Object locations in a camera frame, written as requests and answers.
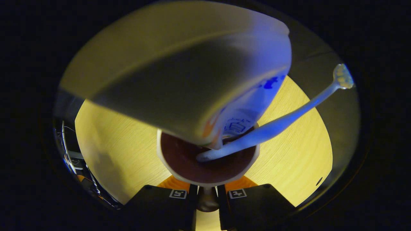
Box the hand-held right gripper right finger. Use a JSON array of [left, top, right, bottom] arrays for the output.
[[217, 176, 296, 231]]

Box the wooden desktop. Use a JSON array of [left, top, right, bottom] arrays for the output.
[[74, 75, 333, 231]]

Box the beige cup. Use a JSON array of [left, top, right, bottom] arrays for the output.
[[156, 124, 260, 213]]

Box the white toothbrush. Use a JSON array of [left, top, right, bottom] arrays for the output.
[[196, 64, 354, 162]]

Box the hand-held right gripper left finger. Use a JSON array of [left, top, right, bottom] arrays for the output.
[[124, 176, 198, 231]]

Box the white toothpaste tube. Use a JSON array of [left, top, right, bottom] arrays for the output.
[[59, 2, 293, 150]]

